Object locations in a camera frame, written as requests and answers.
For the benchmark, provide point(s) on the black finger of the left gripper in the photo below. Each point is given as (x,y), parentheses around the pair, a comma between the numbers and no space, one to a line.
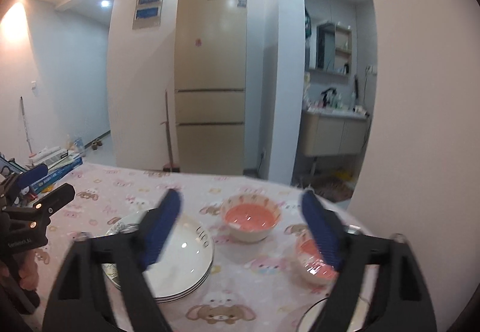
(54,201)

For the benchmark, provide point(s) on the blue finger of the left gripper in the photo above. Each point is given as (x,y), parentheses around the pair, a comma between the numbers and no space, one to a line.
(33,174)

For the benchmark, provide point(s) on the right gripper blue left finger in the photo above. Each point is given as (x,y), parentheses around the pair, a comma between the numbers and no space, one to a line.
(79,301)

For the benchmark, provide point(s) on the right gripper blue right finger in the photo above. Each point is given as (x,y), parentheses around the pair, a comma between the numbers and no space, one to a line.
(401,300)

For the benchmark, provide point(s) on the white ribbed bowl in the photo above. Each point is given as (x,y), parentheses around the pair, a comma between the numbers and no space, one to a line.
(338,314)

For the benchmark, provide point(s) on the pink carrot bowl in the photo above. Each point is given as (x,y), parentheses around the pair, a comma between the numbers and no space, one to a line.
(310,263)
(250,218)

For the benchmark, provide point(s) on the white life plate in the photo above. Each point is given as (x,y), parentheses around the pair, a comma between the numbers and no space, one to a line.
(185,262)

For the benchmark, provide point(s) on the person's left hand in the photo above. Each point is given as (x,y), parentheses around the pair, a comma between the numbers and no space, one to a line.
(28,270)

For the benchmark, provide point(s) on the white mop stick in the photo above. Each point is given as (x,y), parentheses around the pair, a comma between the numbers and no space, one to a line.
(25,123)

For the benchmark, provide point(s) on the stack of boxes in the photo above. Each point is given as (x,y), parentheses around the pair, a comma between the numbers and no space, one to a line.
(59,162)

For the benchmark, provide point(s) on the bathroom floor mat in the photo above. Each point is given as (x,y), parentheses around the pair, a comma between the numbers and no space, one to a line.
(328,185)

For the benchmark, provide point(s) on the pink cartoon tablecloth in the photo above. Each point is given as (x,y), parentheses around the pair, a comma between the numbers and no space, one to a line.
(252,287)

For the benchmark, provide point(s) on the bathroom vanity cabinet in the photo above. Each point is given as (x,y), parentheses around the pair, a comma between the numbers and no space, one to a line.
(330,134)

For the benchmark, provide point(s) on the white hair dryer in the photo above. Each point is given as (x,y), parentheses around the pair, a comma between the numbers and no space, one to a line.
(361,111)

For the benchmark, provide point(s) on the black faucet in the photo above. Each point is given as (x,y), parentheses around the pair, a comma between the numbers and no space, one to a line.
(328,97)

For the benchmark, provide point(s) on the beige three-door refrigerator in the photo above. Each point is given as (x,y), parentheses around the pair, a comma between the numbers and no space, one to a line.
(210,56)

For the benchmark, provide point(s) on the bathroom mirror cabinet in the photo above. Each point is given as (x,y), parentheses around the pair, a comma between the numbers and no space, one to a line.
(330,48)

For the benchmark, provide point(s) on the wall electrical panel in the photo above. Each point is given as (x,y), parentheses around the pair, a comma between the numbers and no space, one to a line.
(147,14)

